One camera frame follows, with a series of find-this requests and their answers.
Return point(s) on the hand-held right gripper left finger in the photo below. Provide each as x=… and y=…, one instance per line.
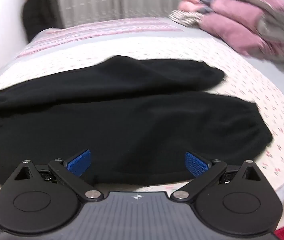
x=78, y=163

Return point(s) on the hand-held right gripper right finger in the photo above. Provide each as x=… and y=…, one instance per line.
x=195, y=164

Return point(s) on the black pants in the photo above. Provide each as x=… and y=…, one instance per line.
x=132, y=120

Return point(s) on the cherry print blanket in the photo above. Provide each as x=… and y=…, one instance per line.
x=257, y=92

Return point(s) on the pink striped cloth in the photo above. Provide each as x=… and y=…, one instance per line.
x=107, y=28

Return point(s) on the mauve quilt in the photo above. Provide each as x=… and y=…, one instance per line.
x=234, y=27

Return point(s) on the zebra pattern cloth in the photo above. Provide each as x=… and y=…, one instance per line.
x=184, y=18

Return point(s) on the dark hanging jackets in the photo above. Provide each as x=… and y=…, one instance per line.
x=42, y=12

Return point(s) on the blue grey small cloth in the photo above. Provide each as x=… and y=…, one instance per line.
x=207, y=3

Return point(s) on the grey patterned curtain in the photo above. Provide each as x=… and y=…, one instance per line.
x=119, y=0

